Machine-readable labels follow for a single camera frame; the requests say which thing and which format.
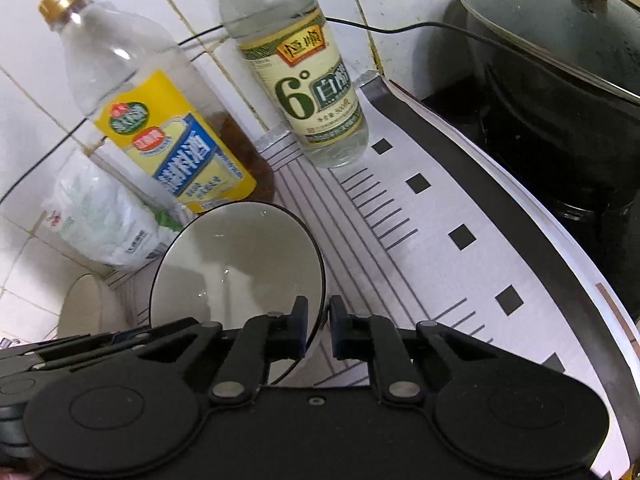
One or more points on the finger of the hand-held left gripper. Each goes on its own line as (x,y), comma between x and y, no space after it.
(90,347)

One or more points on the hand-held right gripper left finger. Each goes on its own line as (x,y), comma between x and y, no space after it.
(297,327)

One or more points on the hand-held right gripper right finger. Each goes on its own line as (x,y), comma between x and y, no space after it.
(340,332)

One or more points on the white bowl with dark rim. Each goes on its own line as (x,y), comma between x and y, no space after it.
(235,260)
(90,305)

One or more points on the striped tablecloth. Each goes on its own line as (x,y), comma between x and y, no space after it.
(450,270)

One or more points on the white salt bag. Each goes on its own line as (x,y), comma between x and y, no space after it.
(100,220)

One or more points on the yellow label cooking wine bottle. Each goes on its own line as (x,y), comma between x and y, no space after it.
(165,145)

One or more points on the green label vinegar bottle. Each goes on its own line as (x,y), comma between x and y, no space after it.
(310,100)

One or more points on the black cooking pot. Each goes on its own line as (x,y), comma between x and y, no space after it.
(550,135)

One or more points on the glass pot lid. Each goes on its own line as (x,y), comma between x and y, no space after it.
(550,15)

